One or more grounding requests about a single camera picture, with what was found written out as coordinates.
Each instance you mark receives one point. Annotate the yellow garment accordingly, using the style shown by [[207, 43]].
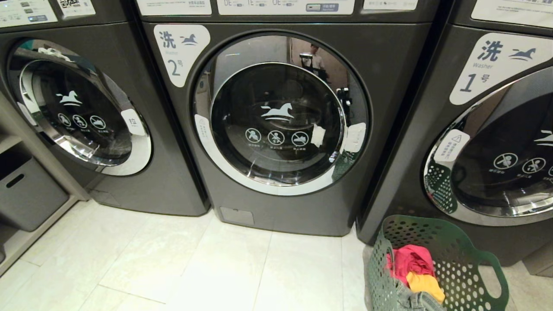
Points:
[[425, 285]]

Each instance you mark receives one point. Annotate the grey storage bin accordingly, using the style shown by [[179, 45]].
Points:
[[26, 194]]

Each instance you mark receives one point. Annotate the beige shelf unit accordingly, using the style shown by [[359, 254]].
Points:
[[26, 129]]

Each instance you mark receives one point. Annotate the grey denim garment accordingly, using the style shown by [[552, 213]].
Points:
[[410, 300]]

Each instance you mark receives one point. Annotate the pink garment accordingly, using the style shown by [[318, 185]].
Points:
[[410, 261]]

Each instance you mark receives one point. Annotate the round glass washer door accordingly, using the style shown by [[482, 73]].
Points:
[[497, 164], [276, 125], [77, 112]]

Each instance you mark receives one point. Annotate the green perforated laundry basket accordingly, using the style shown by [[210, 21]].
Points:
[[471, 263]]

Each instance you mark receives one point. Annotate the grey front-load washing machine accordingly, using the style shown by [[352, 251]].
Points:
[[414, 172], [389, 129], [142, 65]]

